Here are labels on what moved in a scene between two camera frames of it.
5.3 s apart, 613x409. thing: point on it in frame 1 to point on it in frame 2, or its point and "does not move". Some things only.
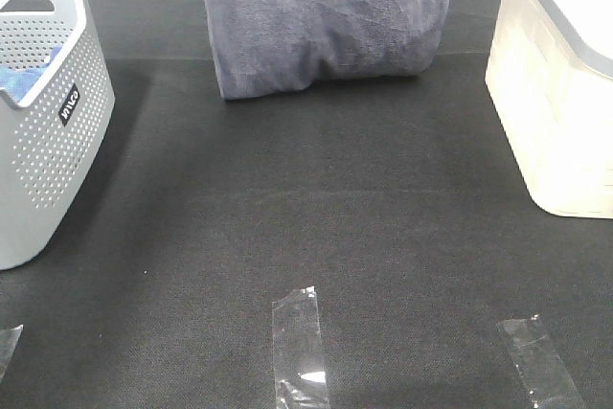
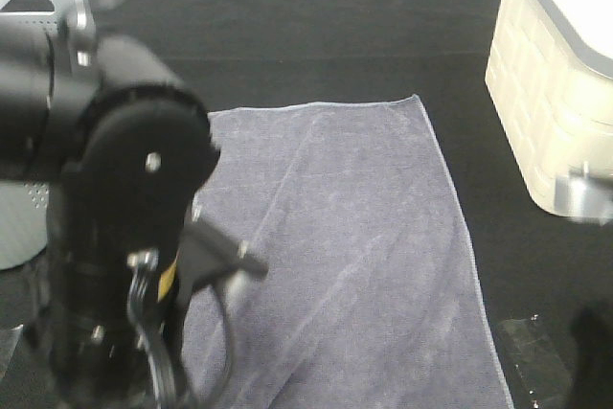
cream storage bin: (550, 70) does not move
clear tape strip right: (545, 376) does not move
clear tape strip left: (9, 338) does not move
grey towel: (280, 17) to (371, 298)
